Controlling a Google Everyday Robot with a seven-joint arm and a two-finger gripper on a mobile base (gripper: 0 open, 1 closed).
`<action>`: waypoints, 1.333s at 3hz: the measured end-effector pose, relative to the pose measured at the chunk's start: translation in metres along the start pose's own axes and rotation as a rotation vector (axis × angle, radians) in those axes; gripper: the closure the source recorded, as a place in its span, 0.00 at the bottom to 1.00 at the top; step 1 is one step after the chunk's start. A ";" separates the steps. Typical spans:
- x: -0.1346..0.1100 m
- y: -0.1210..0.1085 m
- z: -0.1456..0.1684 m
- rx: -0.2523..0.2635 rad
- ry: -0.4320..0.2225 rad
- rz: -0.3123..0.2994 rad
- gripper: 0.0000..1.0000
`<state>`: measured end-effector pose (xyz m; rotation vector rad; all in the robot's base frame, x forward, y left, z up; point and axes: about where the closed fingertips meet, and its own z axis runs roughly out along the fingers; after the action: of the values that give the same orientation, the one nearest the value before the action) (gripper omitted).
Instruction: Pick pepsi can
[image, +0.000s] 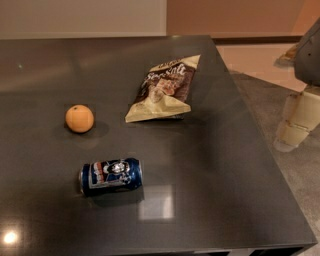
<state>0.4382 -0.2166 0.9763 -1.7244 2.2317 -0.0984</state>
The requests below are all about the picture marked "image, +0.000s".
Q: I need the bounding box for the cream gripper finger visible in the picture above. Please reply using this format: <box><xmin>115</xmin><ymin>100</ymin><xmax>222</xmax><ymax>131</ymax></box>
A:
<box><xmin>274</xmin><ymin>85</ymin><xmax>320</xmax><ymax>152</ymax></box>

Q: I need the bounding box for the blue pepsi can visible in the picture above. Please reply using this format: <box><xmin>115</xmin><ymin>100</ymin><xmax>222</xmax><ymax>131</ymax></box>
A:
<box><xmin>79</xmin><ymin>158</ymin><xmax>142</xmax><ymax>197</ymax></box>

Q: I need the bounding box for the brown cream chip bag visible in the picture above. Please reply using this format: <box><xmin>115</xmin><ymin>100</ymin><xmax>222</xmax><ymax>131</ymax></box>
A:
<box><xmin>125</xmin><ymin>55</ymin><xmax>200</xmax><ymax>123</ymax></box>

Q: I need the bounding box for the orange fruit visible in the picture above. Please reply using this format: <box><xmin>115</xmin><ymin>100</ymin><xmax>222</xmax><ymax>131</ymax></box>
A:
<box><xmin>65</xmin><ymin>105</ymin><xmax>94</xmax><ymax>133</ymax></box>

